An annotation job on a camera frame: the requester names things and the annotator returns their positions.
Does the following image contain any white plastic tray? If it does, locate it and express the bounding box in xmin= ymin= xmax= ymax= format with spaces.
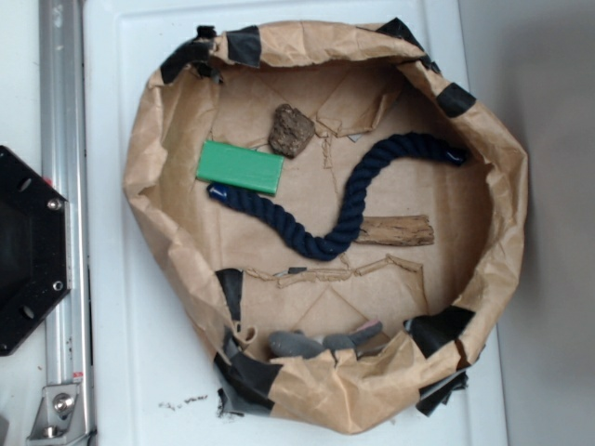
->
xmin=83 ymin=1 xmax=508 ymax=445

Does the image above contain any brown paper bag bin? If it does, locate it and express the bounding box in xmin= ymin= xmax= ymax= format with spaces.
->
xmin=124 ymin=20 xmax=528 ymax=434

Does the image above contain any green rectangular block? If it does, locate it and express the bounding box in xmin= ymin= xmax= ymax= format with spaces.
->
xmin=196 ymin=140 xmax=284 ymax=195

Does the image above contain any brown wooden stick piece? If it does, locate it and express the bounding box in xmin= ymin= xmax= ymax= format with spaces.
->
xmin=355 ymin=215 xmax=434 ymax=247

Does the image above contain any aluminium extrusion rail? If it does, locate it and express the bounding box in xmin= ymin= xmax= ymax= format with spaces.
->
xmin=39 ymin=1 xmax=97 ymax=445

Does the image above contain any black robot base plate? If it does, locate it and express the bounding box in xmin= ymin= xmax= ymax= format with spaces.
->
xmin=1 ymin=146 xmax=71 ymax=357

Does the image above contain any brown rough rock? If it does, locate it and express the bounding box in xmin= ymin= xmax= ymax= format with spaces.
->
xmin=268 ymin=103 xmax=315 ymax=159

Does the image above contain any dark blue twisted rope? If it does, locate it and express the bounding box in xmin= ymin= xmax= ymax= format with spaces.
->
xmin=205 ymin=132 xmax=468 ymax=262

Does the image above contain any metal corner bracket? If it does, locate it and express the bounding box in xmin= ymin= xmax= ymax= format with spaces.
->
xmin=26 ymin=383 xmax=90 ymax=445

